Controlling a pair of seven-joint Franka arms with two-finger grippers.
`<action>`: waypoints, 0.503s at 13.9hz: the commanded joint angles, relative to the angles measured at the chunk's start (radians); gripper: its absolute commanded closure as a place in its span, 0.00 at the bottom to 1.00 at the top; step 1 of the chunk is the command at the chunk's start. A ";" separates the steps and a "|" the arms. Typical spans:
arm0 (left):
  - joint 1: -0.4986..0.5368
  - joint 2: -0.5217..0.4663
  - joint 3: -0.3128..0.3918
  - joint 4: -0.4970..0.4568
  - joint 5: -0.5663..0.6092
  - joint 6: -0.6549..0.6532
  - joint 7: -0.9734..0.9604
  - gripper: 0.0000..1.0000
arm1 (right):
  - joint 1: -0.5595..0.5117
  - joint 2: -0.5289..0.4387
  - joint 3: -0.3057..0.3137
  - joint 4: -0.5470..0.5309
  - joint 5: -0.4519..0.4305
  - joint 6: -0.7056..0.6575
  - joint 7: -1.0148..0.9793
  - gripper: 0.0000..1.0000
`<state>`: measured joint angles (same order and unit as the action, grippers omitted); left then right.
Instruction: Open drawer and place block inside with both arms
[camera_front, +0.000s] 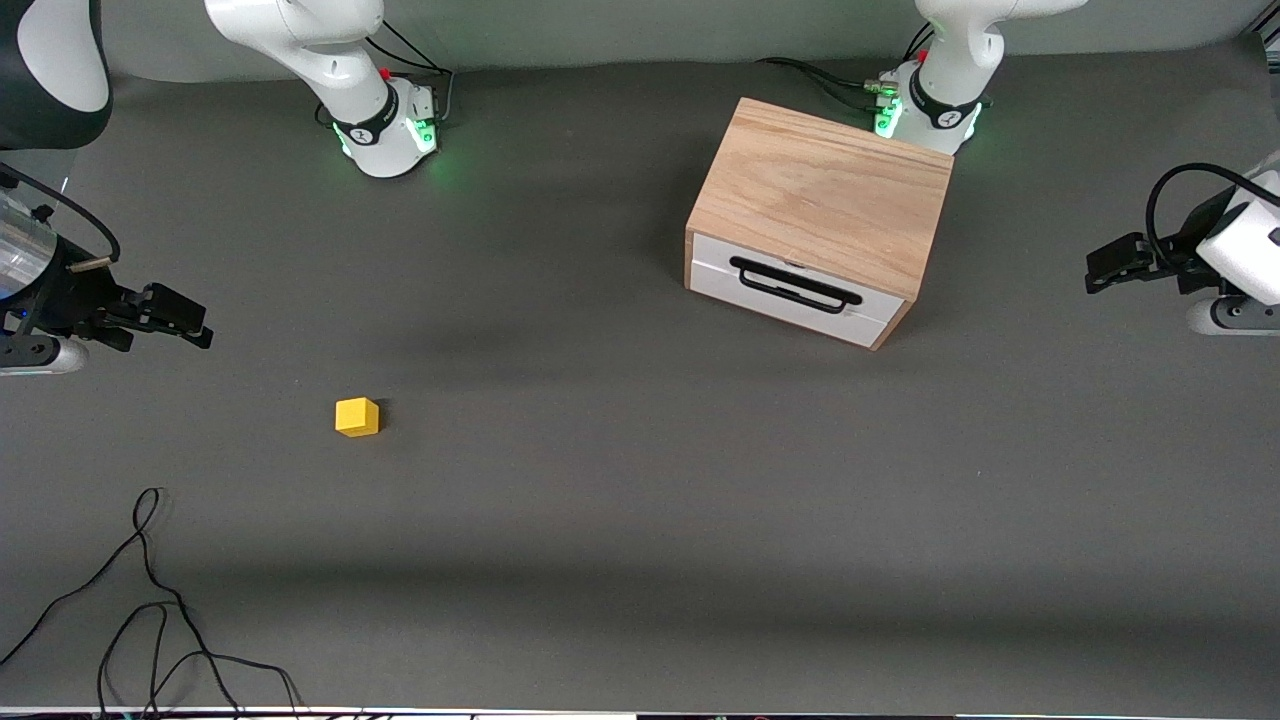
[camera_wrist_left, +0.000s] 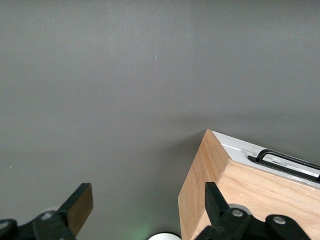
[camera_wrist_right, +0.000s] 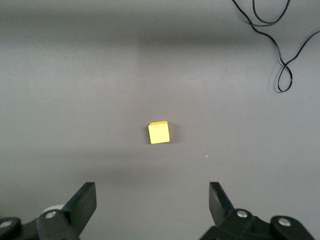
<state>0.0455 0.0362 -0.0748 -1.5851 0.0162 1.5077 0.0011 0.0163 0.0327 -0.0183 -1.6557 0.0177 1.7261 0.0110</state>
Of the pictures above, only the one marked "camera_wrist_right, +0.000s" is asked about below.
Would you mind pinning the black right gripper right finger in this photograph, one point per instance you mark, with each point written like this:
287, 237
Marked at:
222, 212

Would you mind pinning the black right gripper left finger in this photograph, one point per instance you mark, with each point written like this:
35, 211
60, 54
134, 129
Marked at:
82, 207

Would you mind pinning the yellow cube block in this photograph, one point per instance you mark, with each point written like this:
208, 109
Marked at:
159, 133

